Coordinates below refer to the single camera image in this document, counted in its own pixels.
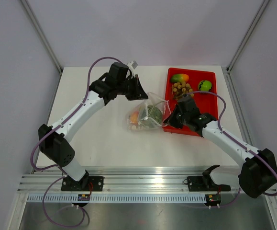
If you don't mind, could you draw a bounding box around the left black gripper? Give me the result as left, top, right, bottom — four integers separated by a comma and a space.
116, 74, 148, 101

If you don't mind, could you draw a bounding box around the green netted melon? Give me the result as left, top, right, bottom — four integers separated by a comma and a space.
142, 105, 163, 128

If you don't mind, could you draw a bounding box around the clear zip top bag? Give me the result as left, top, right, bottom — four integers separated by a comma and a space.
126, 92, 170, 131

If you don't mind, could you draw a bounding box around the orange peach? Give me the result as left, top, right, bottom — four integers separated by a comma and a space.
129, 111, 139, 124

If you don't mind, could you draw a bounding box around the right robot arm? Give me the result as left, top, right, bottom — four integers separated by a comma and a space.
164, 96, 277, 198

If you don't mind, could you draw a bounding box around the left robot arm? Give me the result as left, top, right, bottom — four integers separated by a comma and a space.
38, 60, 148, 191

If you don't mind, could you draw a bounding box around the brown longan bunch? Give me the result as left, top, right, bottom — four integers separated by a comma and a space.
172, 81, 194, 100

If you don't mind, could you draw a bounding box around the green round fruit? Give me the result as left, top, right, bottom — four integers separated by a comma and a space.
198, 80, 212, 92

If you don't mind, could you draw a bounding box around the red plastic tray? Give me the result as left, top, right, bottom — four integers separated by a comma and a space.
163, 68, 218, 137

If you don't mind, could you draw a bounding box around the green orange mango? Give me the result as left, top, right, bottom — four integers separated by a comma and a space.
170, 73, 189, 83

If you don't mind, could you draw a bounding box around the right controller board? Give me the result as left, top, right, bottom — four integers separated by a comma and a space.
205, 194, 222, 207

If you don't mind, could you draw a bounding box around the controller board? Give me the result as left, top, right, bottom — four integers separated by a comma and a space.
205, 194, 222, 207
78, 194, 90, 201

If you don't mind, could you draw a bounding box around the left controller board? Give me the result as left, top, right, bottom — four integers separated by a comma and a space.
78, 194, 90, 201

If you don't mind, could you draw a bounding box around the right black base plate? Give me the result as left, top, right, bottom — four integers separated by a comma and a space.
183, 175, 231, 192

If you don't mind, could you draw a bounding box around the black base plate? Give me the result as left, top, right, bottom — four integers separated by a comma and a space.
61, 176, 104, 192
183, 175, 231, 192

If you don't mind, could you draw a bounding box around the white slotted cable duct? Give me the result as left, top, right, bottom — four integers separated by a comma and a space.
27, 194, 206, 204

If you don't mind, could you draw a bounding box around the left frame post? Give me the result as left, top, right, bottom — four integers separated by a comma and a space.
19, 0, 63, 76

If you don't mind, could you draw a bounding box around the frame post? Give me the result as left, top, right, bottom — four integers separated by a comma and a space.
19, 0, 63, 76
226, 0, 271, 74

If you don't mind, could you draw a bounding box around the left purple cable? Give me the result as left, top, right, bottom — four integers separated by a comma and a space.
30, 57, 91, 227

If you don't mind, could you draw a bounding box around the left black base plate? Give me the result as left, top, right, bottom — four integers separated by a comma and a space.
61, 176, 104, 192

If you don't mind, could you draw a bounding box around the aluminium rail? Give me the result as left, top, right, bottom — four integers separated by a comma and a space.
17, 166, 277, 194

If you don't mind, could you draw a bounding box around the right frame post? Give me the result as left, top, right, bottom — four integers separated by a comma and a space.
226, 0, 271, 74

